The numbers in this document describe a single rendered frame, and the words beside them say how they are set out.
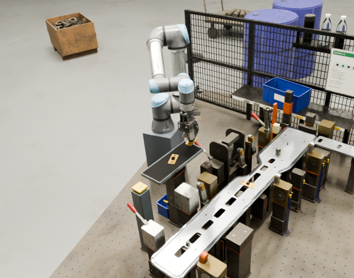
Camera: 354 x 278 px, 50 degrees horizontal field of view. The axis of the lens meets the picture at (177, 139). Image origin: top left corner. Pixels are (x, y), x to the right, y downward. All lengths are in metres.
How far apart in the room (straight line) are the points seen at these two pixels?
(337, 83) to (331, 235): 1.03
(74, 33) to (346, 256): 5.70
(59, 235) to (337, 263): 2.24
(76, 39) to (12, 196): 3.62
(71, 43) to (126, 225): 4.94
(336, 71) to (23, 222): 2.86
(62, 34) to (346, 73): 5.10
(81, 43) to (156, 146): 4.73
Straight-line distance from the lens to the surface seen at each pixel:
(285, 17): 4.93
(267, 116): 2.42
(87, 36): 6.97
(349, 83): 2.76
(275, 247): 2.24
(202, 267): 1.68
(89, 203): 3.67
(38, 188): 4.04
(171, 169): 2.00
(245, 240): 1.83
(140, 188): 1.90
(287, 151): 2.40
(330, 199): 2.57
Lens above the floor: 2.40
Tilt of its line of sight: 34 degrees down
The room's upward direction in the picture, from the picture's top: 5 degrees counter-clockwise
